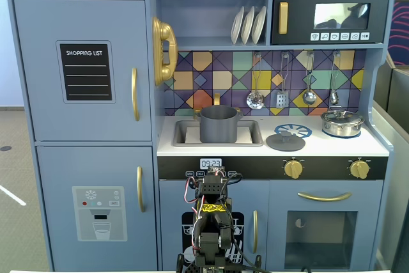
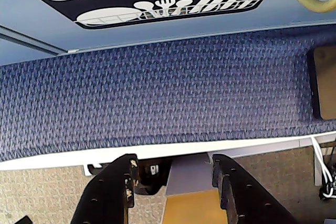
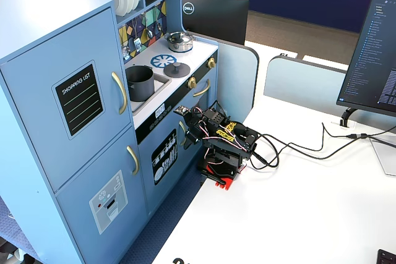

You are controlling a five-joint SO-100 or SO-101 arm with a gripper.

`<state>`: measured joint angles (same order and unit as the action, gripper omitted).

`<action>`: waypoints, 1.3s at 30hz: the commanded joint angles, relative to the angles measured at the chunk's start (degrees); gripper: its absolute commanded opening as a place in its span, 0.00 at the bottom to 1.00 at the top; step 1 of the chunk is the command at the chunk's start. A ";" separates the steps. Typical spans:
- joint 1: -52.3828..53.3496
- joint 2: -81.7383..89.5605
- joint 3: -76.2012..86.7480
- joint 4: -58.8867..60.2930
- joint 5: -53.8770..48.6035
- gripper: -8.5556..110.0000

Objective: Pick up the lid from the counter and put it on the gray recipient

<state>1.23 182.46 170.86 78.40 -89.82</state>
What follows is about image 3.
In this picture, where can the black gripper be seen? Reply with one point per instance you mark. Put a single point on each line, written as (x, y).
(189, 135)

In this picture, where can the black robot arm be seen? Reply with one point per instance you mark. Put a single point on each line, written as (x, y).
(227, 152)

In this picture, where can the red robot base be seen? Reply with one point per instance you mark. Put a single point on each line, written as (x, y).
(230, 180)

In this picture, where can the silver pot with lid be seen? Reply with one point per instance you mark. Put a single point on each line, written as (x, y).
(178, 37)

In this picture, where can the blue oven door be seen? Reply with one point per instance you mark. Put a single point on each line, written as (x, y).
(202, 106)

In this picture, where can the black table clamp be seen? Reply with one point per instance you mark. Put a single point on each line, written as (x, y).
(213, 178)

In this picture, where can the blue dishwasher door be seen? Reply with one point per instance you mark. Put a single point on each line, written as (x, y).
(145, 149)

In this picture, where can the gold stove knob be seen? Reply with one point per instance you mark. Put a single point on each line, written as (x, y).
(191, 82)
(212, 63)

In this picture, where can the white toy sink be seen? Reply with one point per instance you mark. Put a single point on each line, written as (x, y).
(161, 84)

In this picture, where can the light blue desk divider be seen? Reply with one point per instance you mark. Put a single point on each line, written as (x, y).
(238, 81)
(303, 81)

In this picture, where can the gray pot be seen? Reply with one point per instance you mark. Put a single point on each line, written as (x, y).
(140, 86)

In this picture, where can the steel pot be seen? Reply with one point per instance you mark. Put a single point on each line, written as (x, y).
(181, 47)

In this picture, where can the white slotted spatula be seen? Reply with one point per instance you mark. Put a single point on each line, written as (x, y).
(137, 44)

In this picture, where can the gray ice dispenser panel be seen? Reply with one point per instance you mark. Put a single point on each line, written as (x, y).
(108, 202)

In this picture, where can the steel skimmer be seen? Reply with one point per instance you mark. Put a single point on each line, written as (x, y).
(126, 52)

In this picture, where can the steel ladle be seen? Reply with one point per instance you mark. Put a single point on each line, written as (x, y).
(149, 33)

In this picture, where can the small steel spoon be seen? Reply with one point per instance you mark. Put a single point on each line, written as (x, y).
(159, 26)

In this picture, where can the black shopping list board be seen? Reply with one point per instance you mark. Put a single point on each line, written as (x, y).
(79, 100)

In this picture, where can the black Dell monitor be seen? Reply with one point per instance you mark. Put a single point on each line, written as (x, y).
(216, 18)

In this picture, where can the blue freezer door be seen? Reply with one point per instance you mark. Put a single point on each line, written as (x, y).
(77, 189)

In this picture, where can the blue fridge door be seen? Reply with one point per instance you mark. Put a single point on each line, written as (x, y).
(31, 121)

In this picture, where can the blue toy kitchen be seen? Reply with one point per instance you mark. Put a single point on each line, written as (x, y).
(37, 29)

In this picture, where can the silver monitor stand base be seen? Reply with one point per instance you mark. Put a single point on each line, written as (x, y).
(386, 159)

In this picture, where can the lit computer monitor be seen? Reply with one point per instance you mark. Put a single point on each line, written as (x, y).
(371, 53)

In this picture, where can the black keyboard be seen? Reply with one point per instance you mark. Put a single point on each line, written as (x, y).
(387, 258)

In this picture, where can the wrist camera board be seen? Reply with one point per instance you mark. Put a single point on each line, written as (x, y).
(181, 110)

